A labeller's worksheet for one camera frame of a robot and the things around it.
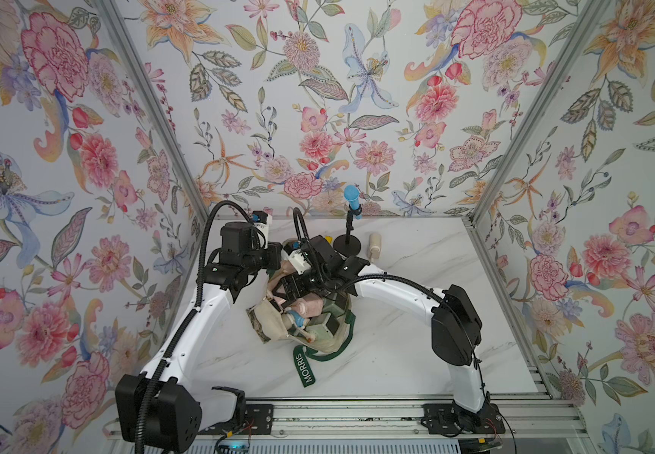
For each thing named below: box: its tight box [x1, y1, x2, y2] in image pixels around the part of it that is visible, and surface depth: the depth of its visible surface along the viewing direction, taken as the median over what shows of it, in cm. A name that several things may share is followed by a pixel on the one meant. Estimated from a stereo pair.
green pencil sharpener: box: [304, 312, 340, 340], surface depth 82 cm
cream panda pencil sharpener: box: [369, 232, 382, 262], surface depth 106 cm
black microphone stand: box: [333, 204, 363, 258], surface depth 112 cm
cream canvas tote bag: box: [247, 288, 355, 388], surface depth 82 cm
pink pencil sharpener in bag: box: [289, 292, 324, 318], surface depth 82 cm
